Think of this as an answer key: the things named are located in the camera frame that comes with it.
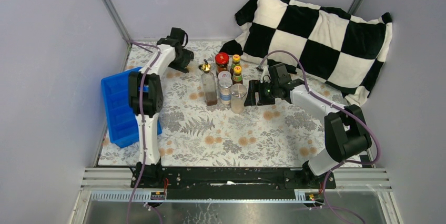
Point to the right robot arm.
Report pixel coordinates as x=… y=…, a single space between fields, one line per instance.
x=345 y=130

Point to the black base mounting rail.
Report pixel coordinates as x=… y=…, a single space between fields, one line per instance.
x=229 y=183

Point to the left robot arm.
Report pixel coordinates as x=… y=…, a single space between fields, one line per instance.
x=149 y=165

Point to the tall glass spice canister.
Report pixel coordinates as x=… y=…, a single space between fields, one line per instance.
x=238 y=96

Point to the front sauce bottle yellow cap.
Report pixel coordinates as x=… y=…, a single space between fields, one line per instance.
x=237 y=75

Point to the back sauce bottle yellow cap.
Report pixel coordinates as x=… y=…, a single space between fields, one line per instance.
x=235 y=62

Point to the sauce bottle yellow cap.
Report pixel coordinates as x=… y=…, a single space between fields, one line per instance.
x=237 y=75
x=235 y=62

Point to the metal lid shaker jar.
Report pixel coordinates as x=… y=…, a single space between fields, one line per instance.
x=225 y=85

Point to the blue divided plastic bin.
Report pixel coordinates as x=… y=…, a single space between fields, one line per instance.
x=122 y=107

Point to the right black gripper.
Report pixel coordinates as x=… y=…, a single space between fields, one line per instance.
x=254 y=85

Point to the red lid chili jar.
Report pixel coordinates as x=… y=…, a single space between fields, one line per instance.
x=221 y=61

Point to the black white checkered pillow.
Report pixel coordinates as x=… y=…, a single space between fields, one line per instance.
x=329 y=44

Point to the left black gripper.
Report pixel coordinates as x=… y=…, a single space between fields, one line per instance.
x=185 y=56

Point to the floral fern tablecloth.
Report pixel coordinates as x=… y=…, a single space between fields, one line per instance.
x=194 y=134

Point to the glass oil bottle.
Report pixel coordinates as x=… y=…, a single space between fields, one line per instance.
x=208 y=84

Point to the white lid sauce jar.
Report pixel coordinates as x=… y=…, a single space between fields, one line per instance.
x=224 y=74

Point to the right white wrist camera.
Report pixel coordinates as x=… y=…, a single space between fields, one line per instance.
x=265 y=76

